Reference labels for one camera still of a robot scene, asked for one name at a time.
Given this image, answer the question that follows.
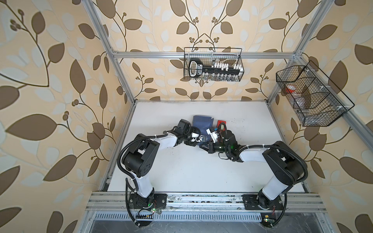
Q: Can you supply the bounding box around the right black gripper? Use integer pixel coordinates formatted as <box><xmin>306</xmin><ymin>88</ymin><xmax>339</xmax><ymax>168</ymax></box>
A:
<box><xmin>199</xmin><ymin>140</ymin><xmax>230</xmax><ymax>154</ymax></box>

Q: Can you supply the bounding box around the light blue wrapping paper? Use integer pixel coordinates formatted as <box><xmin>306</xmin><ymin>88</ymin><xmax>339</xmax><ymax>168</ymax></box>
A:
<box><xmin>192</xmin><ymin>115</ymin><xmax>214</xmax><ymax>144</ymax></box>

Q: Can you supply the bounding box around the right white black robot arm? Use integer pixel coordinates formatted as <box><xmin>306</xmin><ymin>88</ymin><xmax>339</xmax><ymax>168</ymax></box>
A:
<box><xmin>199</xmin><ymin>123</ymin><xmax>309</xmax><ymax>209</ymax></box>

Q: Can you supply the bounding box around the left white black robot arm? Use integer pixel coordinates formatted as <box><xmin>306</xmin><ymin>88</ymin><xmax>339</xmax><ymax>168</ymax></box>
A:
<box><xmin>117</xmin><ymin>119</ymin><xmax>202</xmax><ymax>209</ymax></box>

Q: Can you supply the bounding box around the red tape dispenser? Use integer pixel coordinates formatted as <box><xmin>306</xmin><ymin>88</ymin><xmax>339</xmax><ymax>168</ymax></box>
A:
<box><xmin>217</xmin><ymin>120</ymin><xmax>226</xmax><ymax>128</ymax></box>

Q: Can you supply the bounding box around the black socket wrench set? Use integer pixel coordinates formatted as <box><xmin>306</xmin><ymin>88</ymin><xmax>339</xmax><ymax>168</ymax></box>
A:
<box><xmin>186</xmin><ymin>58</ymin><xmax>244</xmax><ymax>79</ymax></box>

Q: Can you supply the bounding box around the red capped clear container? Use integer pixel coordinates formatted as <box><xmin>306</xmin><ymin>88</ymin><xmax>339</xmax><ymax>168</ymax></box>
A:
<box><xmin>284</xmin><ymin>85</ymin><xmax>297</xmax><ymax>94</ymax></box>

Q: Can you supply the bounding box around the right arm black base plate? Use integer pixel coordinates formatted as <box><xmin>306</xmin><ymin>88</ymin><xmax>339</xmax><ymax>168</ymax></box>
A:
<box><xmin>242</xmin><ymin>194</ymin><xmax>285</xmax><ymax>211</ymax></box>

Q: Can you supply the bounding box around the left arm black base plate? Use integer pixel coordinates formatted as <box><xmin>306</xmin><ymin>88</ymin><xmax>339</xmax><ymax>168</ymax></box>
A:
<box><xmin>129</xmin><ymin>193</ymin><xmax>168</xmax><ymax>210</ymax></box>

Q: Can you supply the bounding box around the black wire basket back wall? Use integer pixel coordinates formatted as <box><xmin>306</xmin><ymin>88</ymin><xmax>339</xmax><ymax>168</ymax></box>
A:
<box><xmin>183</xmin><ymin>47</ymin><xmax>244</xmax><ymax>82</ymax></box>

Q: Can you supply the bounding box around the black wire basket wall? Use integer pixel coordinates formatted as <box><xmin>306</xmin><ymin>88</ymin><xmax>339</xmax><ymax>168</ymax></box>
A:
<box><xmin>276</xmin><ymin>61</ymin><xmax>355</xmax><ymax>127</ymax></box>
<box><xmin>183</xmin><ymin>47</ymin><xmax>244</xmax><ymax>82</ymax></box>

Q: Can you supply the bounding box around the aluminium front rail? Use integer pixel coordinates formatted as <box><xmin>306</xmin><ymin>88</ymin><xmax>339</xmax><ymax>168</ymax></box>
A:
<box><xmin>86</xmin><ymin>192</ymin><xmax>327</xmax><ymax>213</ymax></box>

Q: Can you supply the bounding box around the black wire basket right wall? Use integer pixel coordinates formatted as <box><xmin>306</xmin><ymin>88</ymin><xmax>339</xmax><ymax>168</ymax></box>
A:
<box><xmin>276</xmin><ymin>61</ymin><xmax>355</xmax><ymax>127</ymax></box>

